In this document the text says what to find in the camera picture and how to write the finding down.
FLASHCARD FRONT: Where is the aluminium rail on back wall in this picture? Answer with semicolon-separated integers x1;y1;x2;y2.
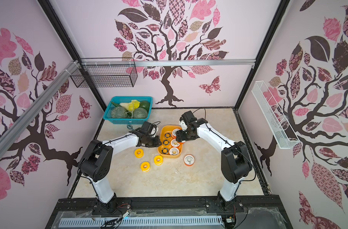
81;58;256;67

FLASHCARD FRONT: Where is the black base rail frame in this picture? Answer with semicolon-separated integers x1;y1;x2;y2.
46;195;292;229

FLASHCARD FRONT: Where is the white slotted cable duct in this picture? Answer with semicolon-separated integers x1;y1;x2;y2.
57;216;223;229

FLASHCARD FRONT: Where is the yellow white vegetable toy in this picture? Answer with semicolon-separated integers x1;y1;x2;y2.
119;100;140;112

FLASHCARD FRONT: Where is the yellow black tape roll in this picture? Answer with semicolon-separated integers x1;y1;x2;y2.
161;148;169;155
162;139;171;146
164;132;172;139

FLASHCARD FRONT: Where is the white wire wall shelf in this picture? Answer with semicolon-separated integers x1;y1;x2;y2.
251;81;301;149

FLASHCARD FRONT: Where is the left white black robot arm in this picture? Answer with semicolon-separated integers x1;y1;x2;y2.
78;121;162;213

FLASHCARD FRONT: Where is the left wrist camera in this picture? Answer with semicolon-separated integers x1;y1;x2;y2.
150;127;158;135

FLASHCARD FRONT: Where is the aluminium rail on left wall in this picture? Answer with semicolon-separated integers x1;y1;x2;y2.
0;61;80;159

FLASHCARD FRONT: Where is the green pumpkin left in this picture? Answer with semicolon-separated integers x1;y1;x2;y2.
110;106;128;119

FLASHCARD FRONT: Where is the teal plastic basket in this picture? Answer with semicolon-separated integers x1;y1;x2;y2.
103;96;153;125

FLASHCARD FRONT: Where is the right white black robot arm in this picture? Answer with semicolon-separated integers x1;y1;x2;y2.
176;111;253;210

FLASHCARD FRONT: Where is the green pumpkin right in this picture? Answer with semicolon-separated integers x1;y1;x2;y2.
133;107;148;119

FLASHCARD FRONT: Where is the aluminium rail on wall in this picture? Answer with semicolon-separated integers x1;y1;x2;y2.
0;61;80;159
81;58;256;67

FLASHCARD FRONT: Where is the black wire wall basket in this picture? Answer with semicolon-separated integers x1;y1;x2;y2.
71;57;138;88

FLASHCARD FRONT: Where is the yellow plastic storage box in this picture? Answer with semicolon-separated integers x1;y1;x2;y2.
158;125;183;158

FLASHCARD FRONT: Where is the green pumpkin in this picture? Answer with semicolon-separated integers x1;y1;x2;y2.
133;107;148;119
110;106;128;119

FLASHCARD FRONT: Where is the green round fruit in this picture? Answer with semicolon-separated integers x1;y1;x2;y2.
139;100;151;112

